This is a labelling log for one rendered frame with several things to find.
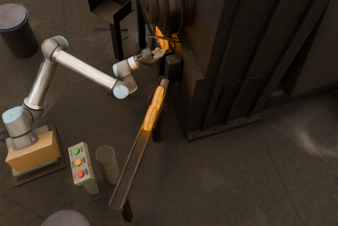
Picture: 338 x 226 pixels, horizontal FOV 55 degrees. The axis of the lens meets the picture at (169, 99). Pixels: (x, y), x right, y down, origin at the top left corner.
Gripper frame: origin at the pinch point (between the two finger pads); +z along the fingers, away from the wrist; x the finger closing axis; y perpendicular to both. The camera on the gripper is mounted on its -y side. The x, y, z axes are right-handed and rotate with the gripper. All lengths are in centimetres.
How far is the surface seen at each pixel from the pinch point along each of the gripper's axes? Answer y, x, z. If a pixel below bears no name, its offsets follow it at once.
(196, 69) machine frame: 7.7, -27.7, 15.3
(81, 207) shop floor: -46, -67, -102
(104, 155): -5, -52, -60
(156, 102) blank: 5.6, -37.0, -16.0
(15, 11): 0, 100, -106
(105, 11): -6, 63, -33
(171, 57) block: 4.0, -9.3, 3.1
